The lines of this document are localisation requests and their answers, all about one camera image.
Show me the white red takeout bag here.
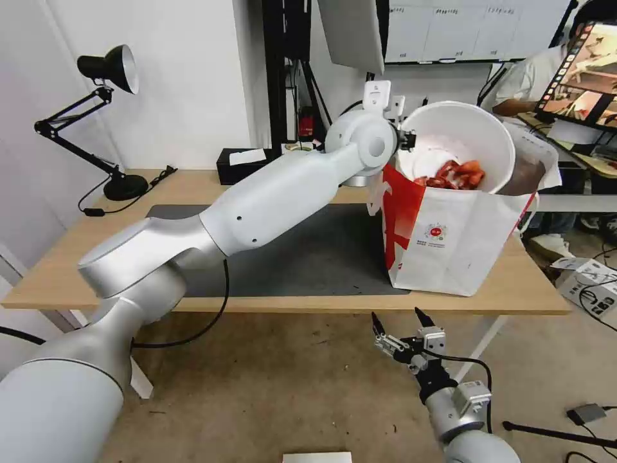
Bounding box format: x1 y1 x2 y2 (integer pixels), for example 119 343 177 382
367 163 540 298

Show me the red crumpled wrapper trash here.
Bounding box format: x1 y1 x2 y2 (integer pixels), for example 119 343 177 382
413 159 487 191

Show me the white table leg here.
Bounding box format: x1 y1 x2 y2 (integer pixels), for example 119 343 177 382
451 315 503 385

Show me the white paper bucket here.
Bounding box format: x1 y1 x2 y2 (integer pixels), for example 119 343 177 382
400 100 517 195

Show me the dark grey desk mat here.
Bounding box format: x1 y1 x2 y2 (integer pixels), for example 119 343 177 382
144 202 411 301

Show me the grey monitor back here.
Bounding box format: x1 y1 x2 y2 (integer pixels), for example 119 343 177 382
316 0 386 76

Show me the person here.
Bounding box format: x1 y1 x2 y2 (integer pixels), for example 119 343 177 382
481 2 604 119

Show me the white robot front shell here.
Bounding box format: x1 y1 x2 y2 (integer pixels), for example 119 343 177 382
282 451 353 463

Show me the black upright stand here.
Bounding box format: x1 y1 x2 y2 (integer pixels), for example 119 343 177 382
264 0 319 156

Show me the black floor rod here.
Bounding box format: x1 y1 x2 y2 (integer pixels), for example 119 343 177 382
502 420 617 444

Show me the person's white shoe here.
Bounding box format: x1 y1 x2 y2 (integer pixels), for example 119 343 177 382
528 233 578 262

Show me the black tissue box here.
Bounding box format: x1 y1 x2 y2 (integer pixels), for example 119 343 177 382
215 147 284 186

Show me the grey flat floor device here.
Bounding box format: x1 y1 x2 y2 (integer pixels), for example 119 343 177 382
566 404 609 427

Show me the white printed cardboard box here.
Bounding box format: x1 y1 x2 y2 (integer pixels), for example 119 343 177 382
549 257 617 331

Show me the tilted display screen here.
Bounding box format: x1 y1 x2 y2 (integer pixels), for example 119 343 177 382
533 8 617 128

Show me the black desk lamp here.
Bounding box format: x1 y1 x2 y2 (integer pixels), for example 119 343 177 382
33 44 150 201

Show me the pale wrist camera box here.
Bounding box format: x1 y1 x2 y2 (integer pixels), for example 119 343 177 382
418 326 447 361

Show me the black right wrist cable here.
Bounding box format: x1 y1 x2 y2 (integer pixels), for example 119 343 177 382
431 354 496 435

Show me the white wall board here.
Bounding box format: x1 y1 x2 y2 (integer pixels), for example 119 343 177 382
384 0 582 66

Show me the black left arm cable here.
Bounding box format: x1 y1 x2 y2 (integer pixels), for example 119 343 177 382
129 258 230 349

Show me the black lamp power cable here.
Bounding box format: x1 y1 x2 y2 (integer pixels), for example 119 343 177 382
76 165 178 218

